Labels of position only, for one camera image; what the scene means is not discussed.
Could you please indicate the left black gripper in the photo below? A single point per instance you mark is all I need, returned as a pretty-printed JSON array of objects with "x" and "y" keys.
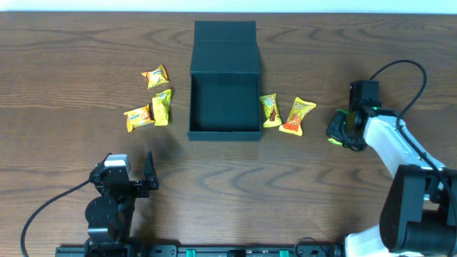
[{"x": 151, "y": 182}]

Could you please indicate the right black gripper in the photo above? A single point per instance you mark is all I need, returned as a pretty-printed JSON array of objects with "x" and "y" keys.
[{"x": 355, "y": 143}]

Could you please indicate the green Apollo snack packet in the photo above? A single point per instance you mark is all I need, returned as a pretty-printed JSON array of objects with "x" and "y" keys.
[{"x": 335, "y": 131}]

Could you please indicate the yellow peanut butter snack packet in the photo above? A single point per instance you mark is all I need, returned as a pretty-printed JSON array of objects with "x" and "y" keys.
[{"x": 299, "y": 110}]

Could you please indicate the yellow chocolate snack packet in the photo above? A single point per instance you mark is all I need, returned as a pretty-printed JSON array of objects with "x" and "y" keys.
[{"x": 270, "y": 107}]

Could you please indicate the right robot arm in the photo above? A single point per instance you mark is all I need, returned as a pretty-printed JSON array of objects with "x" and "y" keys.
[{"x": 418, "y": 217}]

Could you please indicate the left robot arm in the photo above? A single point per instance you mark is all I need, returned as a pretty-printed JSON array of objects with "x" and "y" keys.
[{"x": 109, "y": 216}]

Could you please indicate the orange Lemond snack, near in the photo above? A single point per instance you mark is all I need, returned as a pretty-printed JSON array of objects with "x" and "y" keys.
[{"x": 138, "y": 117}]

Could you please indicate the orange lemond snack, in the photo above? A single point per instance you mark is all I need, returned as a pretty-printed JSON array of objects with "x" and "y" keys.
[
  {"x": 138, "y": 117},
  {"x": 156, "y": 77}
]

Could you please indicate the orange Lemond snack, far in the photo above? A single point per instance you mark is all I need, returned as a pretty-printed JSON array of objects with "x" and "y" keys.
[{"x": 156, "y": 77}]

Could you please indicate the dark green open box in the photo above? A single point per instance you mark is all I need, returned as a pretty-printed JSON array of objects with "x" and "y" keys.
[{"x": 225, "y": 76}]

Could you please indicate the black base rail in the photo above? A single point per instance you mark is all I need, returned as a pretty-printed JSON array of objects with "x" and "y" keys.
[{"x": 306, "y": 250}]

